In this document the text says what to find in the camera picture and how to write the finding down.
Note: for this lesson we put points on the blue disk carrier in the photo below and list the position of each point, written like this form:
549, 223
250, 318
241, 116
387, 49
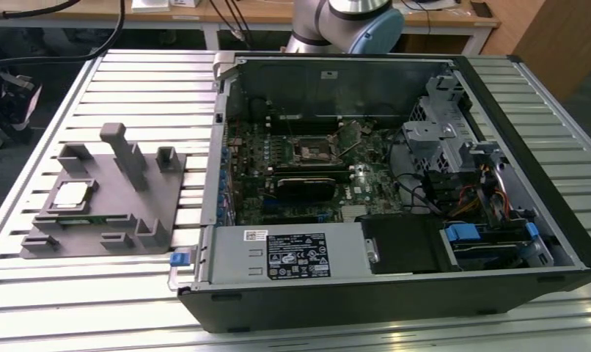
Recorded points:
459, 232

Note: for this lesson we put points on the small black desk item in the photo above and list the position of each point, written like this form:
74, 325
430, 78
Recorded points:
482, 9

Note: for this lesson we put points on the CPU socket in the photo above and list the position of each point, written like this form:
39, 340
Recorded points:
311, 152

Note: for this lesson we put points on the green motherboard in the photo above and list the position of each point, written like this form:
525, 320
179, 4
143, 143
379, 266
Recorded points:
374, 176

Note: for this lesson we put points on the metal drive cage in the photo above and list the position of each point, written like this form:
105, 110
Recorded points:
433, 135

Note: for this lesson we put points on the green RAM stick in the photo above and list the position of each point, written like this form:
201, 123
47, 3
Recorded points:
93, 219

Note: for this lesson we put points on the wooden cabinet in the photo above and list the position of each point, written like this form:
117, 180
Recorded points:
570, 36

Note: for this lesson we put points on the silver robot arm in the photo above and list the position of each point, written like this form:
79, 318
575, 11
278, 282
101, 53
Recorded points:
345, 18

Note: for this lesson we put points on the black RAM slot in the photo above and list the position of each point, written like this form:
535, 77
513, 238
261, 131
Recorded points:
310, 173
310, 168
307, 122
307, 130

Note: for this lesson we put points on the silver CPU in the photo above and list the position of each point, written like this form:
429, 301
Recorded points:
73, 193

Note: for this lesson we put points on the grey power supply unit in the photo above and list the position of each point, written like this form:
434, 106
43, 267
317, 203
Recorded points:
237, 256

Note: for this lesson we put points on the blue latch tab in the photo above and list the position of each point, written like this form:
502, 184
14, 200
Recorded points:
179, 258

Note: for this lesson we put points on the grey case latch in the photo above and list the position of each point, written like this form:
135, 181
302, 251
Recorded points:
223, 66

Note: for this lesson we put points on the grey parts rack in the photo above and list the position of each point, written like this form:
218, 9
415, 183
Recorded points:
115, 205

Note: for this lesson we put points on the plain white box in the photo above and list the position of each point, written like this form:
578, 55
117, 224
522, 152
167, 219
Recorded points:
151, 5

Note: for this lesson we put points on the black graphics card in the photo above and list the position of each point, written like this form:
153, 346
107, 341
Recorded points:
306, 188

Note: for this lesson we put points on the silver disk bay bracket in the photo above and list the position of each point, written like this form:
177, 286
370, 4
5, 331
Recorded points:
513, 183

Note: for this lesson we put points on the white labelled box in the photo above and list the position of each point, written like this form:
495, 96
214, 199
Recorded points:
186, 3

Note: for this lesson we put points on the black PC case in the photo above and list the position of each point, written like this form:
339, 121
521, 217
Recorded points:
325, 308

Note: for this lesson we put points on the small silver heatsink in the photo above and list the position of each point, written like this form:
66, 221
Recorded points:
355, 213

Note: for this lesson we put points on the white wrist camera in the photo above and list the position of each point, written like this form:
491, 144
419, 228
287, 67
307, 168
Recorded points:
29, 102

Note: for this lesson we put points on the black plastic shroud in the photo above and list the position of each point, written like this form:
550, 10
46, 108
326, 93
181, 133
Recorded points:
403, 245

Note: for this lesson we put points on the wooden desk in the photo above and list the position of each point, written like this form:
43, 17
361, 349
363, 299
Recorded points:
81, 12

